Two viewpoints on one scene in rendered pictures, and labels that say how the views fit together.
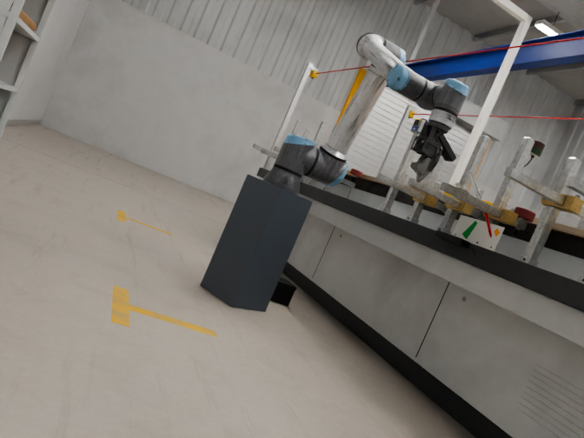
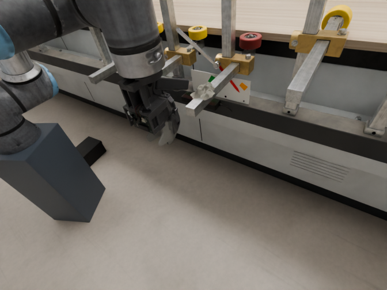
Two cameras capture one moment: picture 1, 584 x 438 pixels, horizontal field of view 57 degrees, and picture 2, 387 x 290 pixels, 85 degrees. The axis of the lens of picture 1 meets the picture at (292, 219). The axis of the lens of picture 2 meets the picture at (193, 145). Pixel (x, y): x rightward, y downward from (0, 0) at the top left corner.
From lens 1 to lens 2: 1.69 m
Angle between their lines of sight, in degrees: 49
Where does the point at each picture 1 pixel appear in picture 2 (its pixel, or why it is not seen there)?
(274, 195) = (26, 167)
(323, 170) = (34, 98)
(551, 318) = (332, 153)
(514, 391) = (284, 156)
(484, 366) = (255, 144)
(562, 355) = not seen: hidden behind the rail
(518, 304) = (292, 141)
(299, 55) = not seen: outside the picture
